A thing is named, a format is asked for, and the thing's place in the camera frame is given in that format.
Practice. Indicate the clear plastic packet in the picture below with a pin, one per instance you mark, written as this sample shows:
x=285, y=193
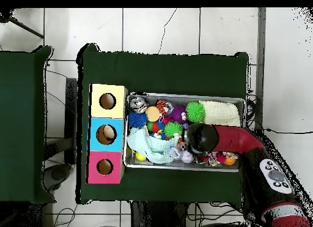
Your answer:
x=175, y=154

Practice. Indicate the green spiky toy with eyes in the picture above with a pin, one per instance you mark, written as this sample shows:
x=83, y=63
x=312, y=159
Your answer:
x=173, y=129

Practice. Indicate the tiger plush toy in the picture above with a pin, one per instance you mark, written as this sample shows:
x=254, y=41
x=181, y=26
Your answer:
x=162, y=106

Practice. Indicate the cream waffle cloth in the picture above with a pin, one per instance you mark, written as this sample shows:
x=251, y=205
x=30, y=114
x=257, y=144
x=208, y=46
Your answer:
x=220, y=113

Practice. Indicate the dark green side table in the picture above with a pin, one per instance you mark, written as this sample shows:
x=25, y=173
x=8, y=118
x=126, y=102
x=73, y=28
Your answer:
x=22, y=114

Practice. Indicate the light blue waffle cloth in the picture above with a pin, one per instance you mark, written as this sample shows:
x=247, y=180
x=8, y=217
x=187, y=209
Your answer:
x=141, y=142

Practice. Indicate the black tripod leg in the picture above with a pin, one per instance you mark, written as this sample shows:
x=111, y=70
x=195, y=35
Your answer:
x=5, y=16

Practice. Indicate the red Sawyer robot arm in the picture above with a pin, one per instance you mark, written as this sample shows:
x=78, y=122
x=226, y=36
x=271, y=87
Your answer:
x=234, y=139

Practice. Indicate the black stand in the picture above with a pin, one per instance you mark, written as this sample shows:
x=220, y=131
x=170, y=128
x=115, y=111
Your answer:
x=71, y=114

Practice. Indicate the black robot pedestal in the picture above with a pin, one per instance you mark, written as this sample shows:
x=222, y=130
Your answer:
x=156, y=214

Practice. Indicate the crushed silver drink can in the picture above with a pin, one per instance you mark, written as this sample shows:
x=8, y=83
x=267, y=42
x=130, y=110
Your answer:
x=138, y=104

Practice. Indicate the purple spiky toy with eyes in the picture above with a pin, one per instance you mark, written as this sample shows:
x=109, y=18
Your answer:
x=177, y=114

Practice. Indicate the green spiky rubber ball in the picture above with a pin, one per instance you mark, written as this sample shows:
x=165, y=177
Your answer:
x=195, y=112

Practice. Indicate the wooden box with three holes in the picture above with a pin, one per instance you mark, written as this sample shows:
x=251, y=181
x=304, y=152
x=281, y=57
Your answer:
x=117, y=143

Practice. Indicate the blue spiky rubber ball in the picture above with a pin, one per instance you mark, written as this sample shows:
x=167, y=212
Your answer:
x=137, y=119

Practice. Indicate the white baseball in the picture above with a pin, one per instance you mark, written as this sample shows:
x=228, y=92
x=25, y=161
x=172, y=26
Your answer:
x=187, y=157

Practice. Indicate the grey round base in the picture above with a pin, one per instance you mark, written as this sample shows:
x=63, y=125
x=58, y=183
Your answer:
x=57, y=174

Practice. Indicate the orange round sponge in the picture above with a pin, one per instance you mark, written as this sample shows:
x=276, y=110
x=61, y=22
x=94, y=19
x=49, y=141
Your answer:
x=152, y=114

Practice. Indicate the dark green table cloth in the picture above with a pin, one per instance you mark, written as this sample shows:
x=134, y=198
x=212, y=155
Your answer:
x=166, y=72

